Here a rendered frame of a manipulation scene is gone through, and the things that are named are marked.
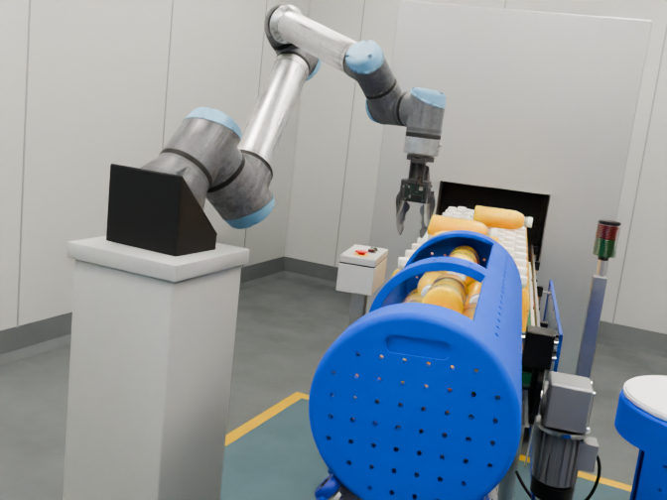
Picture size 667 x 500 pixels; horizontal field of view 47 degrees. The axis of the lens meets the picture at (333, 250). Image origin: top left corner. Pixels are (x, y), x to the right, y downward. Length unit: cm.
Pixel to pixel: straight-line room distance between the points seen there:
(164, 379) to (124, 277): 26
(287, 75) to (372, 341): 147
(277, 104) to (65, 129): 235
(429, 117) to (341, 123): 460
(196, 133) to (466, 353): 115
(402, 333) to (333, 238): 561
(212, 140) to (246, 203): 21
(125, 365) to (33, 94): 260
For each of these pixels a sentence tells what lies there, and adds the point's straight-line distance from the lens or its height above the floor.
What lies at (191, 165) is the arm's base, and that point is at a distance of 192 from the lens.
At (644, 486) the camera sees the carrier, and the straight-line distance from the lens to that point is 149.
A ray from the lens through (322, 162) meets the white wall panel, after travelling 661.
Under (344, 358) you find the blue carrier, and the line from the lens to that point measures 103.
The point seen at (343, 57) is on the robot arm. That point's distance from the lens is 202.
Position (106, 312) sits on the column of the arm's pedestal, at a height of 95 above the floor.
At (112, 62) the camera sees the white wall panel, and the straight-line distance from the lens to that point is 474.
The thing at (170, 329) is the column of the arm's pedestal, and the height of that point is 94.
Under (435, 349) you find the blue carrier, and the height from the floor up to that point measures 119.
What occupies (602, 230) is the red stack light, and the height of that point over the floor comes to 123.
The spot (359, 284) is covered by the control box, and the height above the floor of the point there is 103.
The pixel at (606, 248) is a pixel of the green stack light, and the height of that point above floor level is 119.
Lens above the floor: 148
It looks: 10 degrees down
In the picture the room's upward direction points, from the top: 6 degrees clockwise
